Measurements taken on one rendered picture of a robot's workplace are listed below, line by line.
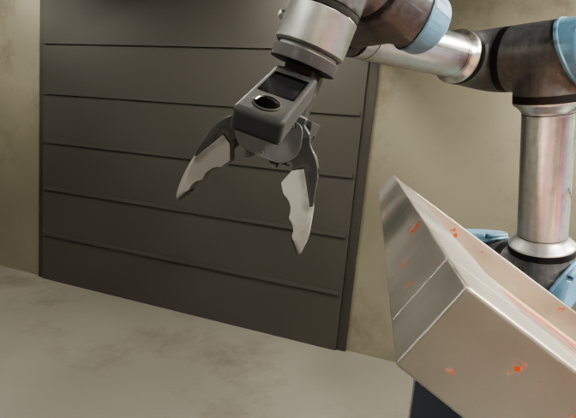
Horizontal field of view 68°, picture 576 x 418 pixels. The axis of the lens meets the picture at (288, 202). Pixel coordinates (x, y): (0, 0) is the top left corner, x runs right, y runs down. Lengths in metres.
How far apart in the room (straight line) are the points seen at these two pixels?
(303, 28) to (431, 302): 0.32
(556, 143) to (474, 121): 2.32
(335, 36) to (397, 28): 0.10
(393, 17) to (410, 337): 0.40
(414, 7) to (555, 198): 0.50
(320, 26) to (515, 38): 0.48
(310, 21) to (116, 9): 3.83
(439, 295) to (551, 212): 0.74
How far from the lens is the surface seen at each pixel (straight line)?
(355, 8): 0.46
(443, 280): 0.18
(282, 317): 3.55
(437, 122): 3.16
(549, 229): 0.91
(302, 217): 0.44
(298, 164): 0.44
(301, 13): 0.45
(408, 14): 0.52
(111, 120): 4.14
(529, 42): 0.84
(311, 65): 0.44
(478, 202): 3.18
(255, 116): 0.36
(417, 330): 0.17
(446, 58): 0.79
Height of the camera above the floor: 1.59
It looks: 8 degrees down
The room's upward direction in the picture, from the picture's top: 5 degrees clockwise
